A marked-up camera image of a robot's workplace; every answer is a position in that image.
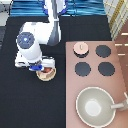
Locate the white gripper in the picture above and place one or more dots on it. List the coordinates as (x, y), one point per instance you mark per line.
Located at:
(44, 62)

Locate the cream round plate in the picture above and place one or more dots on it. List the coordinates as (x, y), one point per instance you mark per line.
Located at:
(47, 78)

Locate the pink pot lid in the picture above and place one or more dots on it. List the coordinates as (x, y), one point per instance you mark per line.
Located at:
(81, 49)

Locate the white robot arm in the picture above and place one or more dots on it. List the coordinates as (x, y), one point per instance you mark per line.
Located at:
(33, 34)

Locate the black table mat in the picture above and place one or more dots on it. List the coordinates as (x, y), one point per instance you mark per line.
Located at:
(26, 101)

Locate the grey toy sink bowl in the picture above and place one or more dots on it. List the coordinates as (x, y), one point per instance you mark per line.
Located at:
(93, 106)

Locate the grey sink faucet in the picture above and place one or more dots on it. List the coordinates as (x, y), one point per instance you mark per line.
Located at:
(123, 105)

